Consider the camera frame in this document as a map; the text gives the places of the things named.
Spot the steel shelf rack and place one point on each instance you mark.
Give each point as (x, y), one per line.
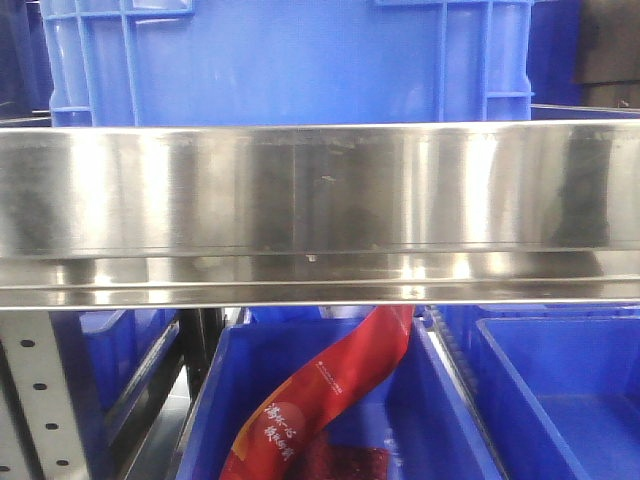
(342, 214)

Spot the red snack package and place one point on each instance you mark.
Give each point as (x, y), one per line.
(282, 427)

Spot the dark blue bin right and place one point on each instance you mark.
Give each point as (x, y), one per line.
(557, 389)

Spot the perforated white shelf post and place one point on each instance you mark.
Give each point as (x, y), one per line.
(40, 400)

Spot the dark blue bin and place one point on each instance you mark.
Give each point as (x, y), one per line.
(557, 389)
(416, 415)

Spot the dark blue bin left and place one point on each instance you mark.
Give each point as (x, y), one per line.
(416, 415)

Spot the light blue plastic crate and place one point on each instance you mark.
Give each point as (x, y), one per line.
(192, 63)

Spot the blue bin far left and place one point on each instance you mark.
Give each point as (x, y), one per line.
(129, 360)

